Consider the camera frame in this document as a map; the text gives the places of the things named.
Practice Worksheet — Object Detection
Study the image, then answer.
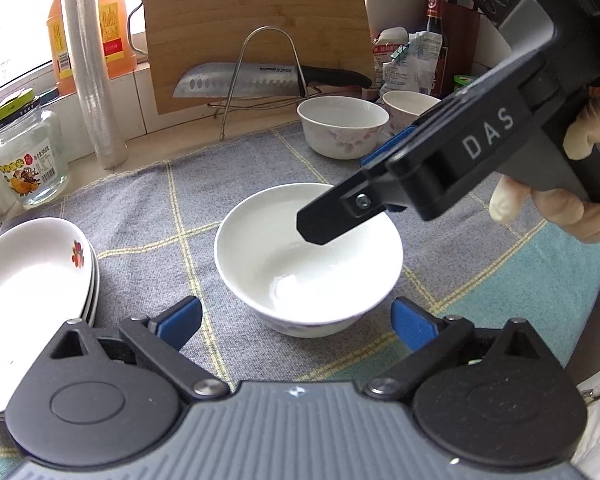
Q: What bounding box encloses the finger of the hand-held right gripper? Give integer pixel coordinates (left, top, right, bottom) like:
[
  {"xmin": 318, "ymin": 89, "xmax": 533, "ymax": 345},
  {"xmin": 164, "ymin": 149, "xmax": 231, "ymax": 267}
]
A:
[
  {"xmin": 296, "ymin": 165, "xmax": 406, "ymax": 247},
  {"xmin": 360, "ymin": 110, "xmax": 443, "ymax": 168}
]

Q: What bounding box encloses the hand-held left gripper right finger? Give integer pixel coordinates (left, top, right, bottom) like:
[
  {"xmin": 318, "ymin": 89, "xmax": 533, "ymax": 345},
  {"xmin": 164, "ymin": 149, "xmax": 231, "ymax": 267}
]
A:
[{"xmin": 364, "ymin": 296, "xmax": 556, "ymax": 403}]

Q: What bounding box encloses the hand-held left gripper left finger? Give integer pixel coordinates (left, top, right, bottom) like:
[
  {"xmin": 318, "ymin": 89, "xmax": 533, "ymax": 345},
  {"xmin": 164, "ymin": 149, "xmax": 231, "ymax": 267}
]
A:
[{"xmin": 47, "ymin": 296, "xmax": 228, "ymax": 405}]

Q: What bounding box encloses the white floral bowl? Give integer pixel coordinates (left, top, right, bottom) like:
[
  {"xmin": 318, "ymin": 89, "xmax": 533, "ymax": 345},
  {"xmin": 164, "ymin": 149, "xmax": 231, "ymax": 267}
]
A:
[
  {"xmin": 296, "ymin": 96, "xmax": 391, "ymax": 161},
  {"xmin": 382, "ymin": 91, "xmax": 443, "ymax": 136},
  {"xmin": 215, "ymin": 182, "xmax": 405, "ymax": 338}
]

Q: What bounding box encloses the white floral plate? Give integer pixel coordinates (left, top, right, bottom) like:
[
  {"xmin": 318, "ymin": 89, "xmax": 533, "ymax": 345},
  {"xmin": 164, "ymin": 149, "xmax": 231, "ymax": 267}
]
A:
[
  {"xmin": 0, "ymin": 216, "xmax": 93, "ymax": 413},
  {"xmin": 81, "ymin": 240, "xmax": 99, "ymax": 326},
  {"xmin": 86, "ymin": 255, "xmax": 102, "ymax": 329}
]

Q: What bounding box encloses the person's right hand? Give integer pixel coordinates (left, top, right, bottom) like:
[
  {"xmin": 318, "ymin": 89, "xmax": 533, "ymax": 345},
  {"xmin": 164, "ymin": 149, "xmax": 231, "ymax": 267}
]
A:
[{"xmin": 490, "ymin": 95, "xmax": 600, "ymax": 246}]

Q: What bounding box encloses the white food packet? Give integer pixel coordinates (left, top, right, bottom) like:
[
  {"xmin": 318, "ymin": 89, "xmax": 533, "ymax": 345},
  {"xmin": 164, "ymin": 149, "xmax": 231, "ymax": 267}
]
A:
[{"xmin": 372, "ymin": 27, "xmax": 448, "ymax": 103}]

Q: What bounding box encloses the wooden knife block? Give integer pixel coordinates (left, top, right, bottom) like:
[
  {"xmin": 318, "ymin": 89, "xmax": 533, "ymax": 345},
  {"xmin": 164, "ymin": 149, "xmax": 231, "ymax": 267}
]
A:
[{"xmin": 445, "ymin": 0, "xmax": 482, "ymax": 96}]

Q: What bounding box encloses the grey teal checked cloth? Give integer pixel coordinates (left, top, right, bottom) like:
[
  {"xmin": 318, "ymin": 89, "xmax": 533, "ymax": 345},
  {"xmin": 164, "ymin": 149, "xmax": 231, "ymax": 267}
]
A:
[{"xmin": 0, "ymin": 120, "xmax": 600, "ymax": 461}]

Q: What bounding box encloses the dark soy sauce bottle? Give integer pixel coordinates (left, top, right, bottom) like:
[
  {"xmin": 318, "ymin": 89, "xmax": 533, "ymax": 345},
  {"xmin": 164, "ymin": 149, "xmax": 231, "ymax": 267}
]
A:
[{"xmin": 424, "ymin": 0, "xmax": 451, "ymax": 98}]

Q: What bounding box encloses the bamboo cutting board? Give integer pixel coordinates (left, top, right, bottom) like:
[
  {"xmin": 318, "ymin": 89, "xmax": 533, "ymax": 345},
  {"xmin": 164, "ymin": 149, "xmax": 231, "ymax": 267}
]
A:
[{"xmin": 141, "ymin": 0, "xmax": 373, "ymax": 116}]

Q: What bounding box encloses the glass jar yellow green lid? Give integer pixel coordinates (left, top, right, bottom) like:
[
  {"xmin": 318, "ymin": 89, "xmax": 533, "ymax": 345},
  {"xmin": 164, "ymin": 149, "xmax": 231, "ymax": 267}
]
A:
[{"xmin": 0, "ymin": 88, "xmax": 70, "ymax": 207}]

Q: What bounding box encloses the clear plastic wrap roll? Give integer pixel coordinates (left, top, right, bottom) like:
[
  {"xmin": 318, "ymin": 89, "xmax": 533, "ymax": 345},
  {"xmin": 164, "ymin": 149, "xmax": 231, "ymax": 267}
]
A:
[{"xmin": 60, "ymin": 0, "xmax": 128, "ymax": 170}]

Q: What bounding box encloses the large orange oil bottle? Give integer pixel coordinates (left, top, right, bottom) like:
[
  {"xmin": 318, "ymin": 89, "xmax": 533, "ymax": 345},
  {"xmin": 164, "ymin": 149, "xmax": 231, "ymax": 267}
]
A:
[{"xmin": 46, "ymin": 0, "xmax": 131, "ymax": 96}]

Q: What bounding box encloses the metal wire rack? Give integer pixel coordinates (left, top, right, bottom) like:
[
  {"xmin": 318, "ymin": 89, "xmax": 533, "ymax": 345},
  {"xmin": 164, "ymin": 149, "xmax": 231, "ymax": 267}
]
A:
[{"xmin": 207, "ymin": 26, "xmax": 326, "ymax": 142}]

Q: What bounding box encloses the kitchen knife black handle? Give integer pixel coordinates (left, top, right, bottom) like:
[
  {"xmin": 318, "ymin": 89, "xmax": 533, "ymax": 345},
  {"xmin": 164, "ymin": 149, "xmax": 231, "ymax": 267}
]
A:
[{"xmin": 172, "ymin": 61, "xmax": 373, "ymax": 100}]

